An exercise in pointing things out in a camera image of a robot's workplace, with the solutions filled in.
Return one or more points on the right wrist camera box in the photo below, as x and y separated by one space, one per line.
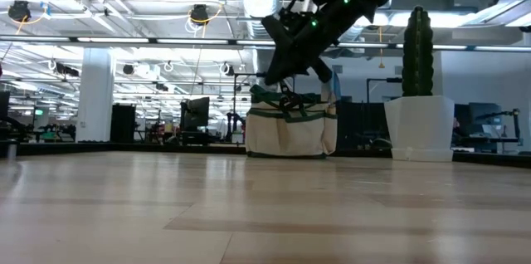
296 19

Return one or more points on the black computer monitor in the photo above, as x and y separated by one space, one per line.
197 112
485 114

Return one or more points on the black background robot arm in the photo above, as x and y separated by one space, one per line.
516 127

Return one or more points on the white plant pot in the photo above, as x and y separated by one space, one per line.
427 123

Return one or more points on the black cabinet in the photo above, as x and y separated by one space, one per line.
123 123

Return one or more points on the green cactus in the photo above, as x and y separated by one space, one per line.
417 56

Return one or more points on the cream canvas bag green trim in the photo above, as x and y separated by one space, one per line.
290 131

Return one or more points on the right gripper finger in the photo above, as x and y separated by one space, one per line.
282 66

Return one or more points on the black partition panel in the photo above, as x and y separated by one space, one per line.
361 123

